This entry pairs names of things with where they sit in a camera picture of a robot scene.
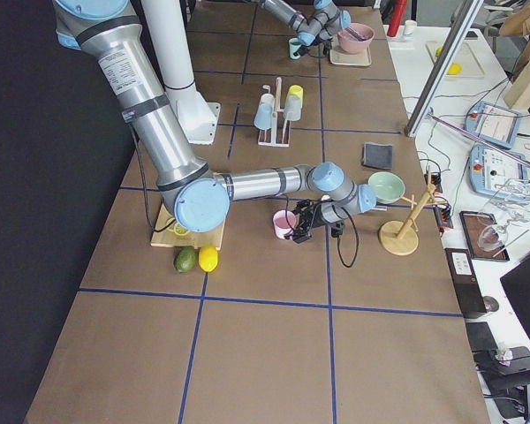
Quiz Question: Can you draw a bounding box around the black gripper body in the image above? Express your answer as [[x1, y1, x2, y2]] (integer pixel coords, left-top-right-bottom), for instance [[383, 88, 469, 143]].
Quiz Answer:
[[302, 200, 347, 230]]

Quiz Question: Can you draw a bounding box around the mint green plastic cup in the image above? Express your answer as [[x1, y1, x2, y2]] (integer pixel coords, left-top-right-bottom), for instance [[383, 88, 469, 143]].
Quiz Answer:
[[288, 37, 302, 60]]

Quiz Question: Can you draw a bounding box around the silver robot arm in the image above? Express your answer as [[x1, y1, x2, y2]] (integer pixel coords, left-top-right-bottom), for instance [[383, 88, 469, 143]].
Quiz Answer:
[[53, 1, 376, 232], [257, 0, 352, 46]]

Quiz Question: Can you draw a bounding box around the light blue plastic cup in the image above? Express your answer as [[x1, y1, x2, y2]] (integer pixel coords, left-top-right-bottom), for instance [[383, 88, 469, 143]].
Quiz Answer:
[[254, 102, 273, 131]]

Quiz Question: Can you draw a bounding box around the grey-blue plastic cup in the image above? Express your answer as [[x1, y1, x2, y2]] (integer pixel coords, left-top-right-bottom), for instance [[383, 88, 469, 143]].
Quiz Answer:
[[284, 95, 302, 122]]

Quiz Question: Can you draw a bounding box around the white cup holder rack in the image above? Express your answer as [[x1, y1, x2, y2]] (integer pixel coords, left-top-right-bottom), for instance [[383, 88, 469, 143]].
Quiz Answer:
[[257, 77, 290, 148]]

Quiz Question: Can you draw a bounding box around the yellow plastic cup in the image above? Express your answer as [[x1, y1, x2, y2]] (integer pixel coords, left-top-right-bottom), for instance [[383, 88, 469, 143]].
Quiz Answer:
[[287, 85, 304, 101]]

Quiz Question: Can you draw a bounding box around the mint green bowl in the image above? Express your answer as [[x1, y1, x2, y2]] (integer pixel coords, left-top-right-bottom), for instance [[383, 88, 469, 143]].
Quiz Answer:
[[367, 171, 405, 205]]

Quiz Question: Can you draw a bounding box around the grey folded cloth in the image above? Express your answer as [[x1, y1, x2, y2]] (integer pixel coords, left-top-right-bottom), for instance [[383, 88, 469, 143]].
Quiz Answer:
[[362, 142, 393, 170]]

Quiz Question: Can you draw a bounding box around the wooden mug tree stand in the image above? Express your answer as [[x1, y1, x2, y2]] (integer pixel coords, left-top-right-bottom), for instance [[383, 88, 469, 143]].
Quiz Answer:
[[378, 171, 444, 256]]

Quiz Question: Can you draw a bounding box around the yellow lemon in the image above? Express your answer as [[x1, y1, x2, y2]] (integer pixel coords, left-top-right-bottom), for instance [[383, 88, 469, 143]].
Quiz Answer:
[[198, 246, 219, 272]]

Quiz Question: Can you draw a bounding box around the green avocado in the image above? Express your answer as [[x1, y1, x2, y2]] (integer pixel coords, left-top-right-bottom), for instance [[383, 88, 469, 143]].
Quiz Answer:
[[173, 246, 197, 273]]

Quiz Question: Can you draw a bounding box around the lemon slice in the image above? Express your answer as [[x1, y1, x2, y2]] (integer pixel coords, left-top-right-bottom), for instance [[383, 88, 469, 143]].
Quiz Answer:
[[172, 223, 190, 237]]

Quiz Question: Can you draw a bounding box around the wooden cutting board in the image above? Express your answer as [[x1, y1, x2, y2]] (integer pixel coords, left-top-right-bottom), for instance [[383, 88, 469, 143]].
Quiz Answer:
[[150, 205, 225, 250]]

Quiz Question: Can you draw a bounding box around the beige plastic tray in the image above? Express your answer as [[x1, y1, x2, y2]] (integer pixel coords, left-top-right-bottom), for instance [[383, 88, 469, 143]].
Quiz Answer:
[[329, 37, 373, 67]]

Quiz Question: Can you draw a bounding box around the black device box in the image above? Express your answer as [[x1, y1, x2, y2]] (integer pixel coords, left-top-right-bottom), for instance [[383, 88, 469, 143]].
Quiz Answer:
[[444, 248, 487, 319]]

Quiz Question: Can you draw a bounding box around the pink bowl with beads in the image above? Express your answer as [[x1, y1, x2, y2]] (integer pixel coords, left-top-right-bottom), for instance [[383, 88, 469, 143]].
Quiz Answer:
[[337, 22, 375, 54]]

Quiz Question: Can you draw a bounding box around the wine glass rack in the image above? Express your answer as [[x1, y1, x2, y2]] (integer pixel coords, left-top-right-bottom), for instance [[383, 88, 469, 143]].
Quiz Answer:
[[458, 176, 530, 262]]

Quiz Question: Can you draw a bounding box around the lower teach pendant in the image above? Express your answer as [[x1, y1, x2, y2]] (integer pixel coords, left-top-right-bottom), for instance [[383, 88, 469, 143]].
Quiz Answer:
[[468, 144, 528, 195]]

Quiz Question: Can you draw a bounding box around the teach pendant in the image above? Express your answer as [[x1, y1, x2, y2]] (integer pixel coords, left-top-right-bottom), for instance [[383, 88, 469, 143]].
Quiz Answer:
[[465, 101, 523, 149], [468, 144, 528, 195]]

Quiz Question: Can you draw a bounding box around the upper teach pendant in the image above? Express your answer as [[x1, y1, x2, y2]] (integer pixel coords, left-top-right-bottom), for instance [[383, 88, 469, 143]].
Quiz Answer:
[[465, 101, 523, 149]]

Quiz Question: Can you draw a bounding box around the red bottle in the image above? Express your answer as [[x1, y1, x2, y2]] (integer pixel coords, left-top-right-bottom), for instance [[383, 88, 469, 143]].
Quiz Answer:
[[387, 0, 408, 38]]

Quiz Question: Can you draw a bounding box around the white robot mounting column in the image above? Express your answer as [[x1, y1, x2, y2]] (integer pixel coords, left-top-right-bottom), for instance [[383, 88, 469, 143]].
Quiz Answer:
[[141, 0, 221, 145]]

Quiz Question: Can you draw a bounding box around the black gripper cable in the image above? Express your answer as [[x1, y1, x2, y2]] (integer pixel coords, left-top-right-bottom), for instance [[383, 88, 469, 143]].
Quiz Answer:
[[335, 216, 360, 269]]

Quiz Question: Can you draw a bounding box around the aluminium frame post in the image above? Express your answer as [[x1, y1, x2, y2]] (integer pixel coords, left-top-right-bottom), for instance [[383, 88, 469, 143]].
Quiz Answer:
[[405, 0, 484, 138]]

